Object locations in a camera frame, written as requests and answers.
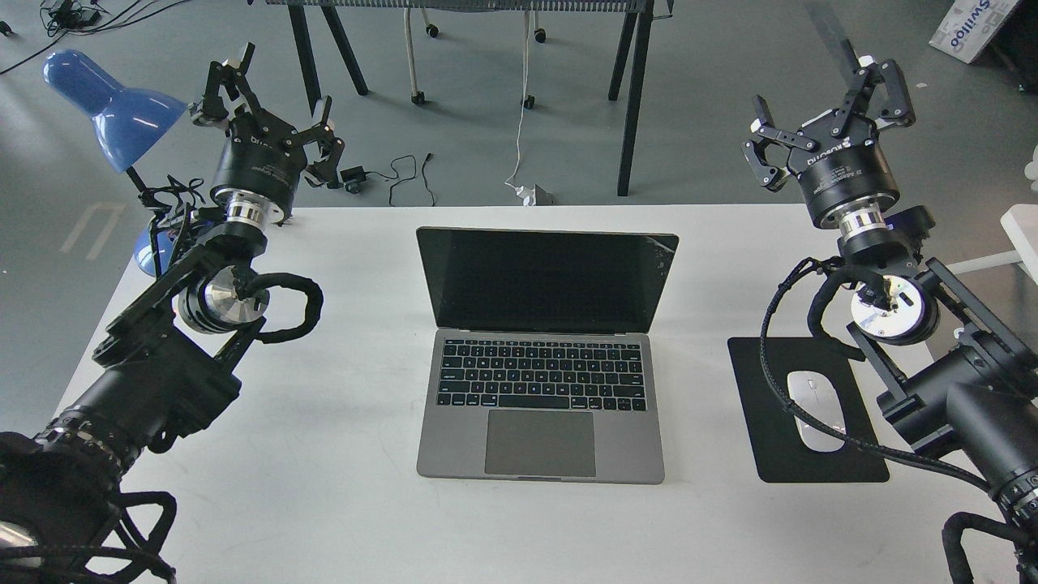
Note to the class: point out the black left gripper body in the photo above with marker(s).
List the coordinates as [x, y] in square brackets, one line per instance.
[254, 159]

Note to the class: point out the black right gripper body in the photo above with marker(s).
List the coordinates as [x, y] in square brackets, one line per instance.
[844, 169]

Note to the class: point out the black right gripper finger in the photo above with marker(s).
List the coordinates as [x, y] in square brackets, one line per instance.
[865, 76]
[764, 134]

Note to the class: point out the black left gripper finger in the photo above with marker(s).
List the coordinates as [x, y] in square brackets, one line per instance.
[322, 171]
[228, 77]

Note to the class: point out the grey laptop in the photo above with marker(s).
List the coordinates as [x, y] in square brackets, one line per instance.
[541, 366]

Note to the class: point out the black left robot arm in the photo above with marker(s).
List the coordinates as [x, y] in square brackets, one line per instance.
[168, 360]

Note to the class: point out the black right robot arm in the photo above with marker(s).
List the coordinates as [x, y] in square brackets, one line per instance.
[960, 385]

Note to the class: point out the blue desk lamp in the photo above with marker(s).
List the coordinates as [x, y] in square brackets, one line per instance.
[127, 123]

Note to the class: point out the white cardboard box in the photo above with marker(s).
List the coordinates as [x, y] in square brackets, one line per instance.
[969, 26]

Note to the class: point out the white rolling chair base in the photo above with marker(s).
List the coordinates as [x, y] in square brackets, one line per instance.
[474, 64]

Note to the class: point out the white furniture piece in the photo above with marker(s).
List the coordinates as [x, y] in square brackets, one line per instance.
[1018, 226]

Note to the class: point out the white computer mouse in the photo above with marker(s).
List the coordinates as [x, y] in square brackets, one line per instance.
[814, 393]

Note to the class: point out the black power adapter with cable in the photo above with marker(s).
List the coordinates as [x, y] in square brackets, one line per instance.
[352, 178]

